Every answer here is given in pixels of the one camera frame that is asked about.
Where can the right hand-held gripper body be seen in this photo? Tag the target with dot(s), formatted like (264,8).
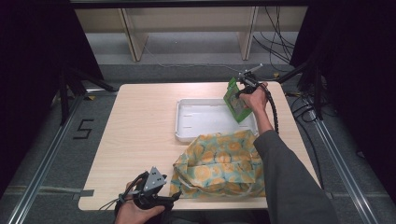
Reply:
(250,80)

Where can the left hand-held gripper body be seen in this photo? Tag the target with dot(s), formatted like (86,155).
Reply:
(154,182)

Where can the green snack packet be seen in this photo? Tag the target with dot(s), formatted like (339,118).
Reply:
(236,107)

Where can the white plastic tray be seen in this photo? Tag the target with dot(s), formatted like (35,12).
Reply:
(202,119)

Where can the orange-print cloth bag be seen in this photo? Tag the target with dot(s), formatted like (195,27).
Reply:
(218,165)

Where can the person's right hand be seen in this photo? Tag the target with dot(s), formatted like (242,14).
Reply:
(257,99)

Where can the person's left hand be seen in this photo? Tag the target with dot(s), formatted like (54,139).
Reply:
(130,214)

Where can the person's dark trousers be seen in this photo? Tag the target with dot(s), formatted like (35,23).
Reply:
(211,217)

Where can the black metal stand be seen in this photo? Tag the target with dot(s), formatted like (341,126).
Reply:
(313,84)
(70,90)

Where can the light wooden shelf unit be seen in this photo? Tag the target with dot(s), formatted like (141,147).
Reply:
(186,18)

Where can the grey floor tape strip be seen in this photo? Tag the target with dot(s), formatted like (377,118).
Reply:
(46,188)

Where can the black curtain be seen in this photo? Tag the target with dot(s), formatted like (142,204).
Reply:
(358,68)
(34,62)

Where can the aluminium floor rail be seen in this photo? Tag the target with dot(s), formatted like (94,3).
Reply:
(43,161)
(345,174)

